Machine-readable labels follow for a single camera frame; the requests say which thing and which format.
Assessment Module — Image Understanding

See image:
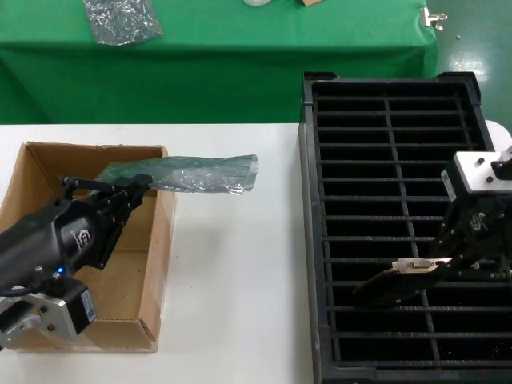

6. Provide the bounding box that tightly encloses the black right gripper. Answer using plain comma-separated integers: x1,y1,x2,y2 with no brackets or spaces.
422,190,512,282

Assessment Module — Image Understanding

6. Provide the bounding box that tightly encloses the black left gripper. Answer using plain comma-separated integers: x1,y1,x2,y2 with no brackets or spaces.
0,173,155,296

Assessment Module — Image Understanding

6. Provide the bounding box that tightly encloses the graphics card with metal bracket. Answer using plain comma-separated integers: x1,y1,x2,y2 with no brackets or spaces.
351,255,456,310

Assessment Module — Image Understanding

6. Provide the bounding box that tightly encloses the brown cardboard box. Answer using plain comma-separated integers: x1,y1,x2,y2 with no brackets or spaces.
0,142,178,354

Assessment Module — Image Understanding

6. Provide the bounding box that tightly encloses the grey antistatic bag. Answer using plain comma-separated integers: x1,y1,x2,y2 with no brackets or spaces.
95,153,260,198
82,0,165,47

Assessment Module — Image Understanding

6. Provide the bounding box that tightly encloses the black slotted plastic container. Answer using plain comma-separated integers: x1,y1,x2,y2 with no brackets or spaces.
298,71,512,384

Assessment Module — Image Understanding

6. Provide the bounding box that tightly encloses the crumpled grey antistatic bag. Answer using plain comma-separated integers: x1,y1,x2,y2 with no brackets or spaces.
82,0,165,47

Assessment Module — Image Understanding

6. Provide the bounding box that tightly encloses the green tablecloth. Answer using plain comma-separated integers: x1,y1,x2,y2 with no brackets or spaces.
0,0,439,125

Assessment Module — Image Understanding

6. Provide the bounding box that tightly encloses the silver metal clip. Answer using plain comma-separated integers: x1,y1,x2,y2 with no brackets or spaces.
419,7,448,31

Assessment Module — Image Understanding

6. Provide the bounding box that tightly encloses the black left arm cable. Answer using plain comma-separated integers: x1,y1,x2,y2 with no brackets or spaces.
0,279,43,299

